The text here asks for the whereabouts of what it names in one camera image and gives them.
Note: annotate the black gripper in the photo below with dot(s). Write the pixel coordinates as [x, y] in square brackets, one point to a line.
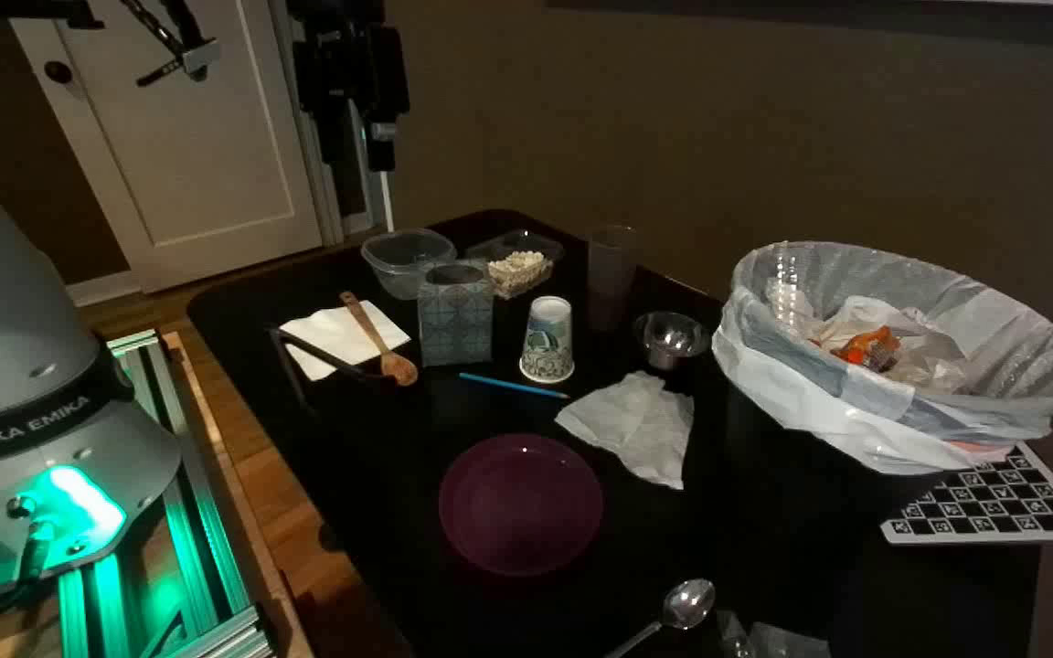
[348, 59]

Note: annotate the patterned white paper cup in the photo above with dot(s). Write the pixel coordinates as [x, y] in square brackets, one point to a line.
[548, 341]

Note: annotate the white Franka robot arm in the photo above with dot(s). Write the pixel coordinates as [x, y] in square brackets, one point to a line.
[1, 304]

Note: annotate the small metal cup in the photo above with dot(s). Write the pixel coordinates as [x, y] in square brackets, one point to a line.
[670, 337]

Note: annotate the empty clear plastic container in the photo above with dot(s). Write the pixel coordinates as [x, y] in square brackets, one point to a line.
[405, 255]

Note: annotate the white panelled door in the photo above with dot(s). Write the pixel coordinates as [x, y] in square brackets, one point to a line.
[186, 185]

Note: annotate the white paper napkin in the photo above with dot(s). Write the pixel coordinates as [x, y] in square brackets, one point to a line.
[331, 329]

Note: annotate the clear container with oats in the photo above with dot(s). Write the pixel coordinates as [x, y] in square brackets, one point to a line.
[517, 264]

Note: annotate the grey patterned tissue box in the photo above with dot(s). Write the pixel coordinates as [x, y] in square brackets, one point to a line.
[454, 319]

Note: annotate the black thin utensil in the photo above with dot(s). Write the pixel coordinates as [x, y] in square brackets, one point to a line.
[315, 350]

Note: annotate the wooden spoon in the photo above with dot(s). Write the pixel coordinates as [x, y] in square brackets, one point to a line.
[395, 366]

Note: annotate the blue pencil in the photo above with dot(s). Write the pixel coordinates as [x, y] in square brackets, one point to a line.
[510, 383]

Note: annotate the dark glass tumbler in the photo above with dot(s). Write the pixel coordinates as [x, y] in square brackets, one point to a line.
[614, 276]

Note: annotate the crumpled white tissue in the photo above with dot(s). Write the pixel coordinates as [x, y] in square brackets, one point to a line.
[639, 425]

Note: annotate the purple round plate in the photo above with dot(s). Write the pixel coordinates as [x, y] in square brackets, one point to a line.
[522, 506]

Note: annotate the trash bin with white bag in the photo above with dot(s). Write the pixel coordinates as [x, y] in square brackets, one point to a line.
[794, 389]

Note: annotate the orange trash piece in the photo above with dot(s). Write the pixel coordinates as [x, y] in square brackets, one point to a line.
[865, 349]

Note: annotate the metal spoon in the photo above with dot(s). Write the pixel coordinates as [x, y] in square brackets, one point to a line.
[690, 604]

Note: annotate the clear plastic wrapper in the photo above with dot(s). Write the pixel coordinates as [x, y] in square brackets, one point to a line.
[783, 642]

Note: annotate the black white checkerboard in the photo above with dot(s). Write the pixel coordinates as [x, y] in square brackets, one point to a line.
[1002, 506]

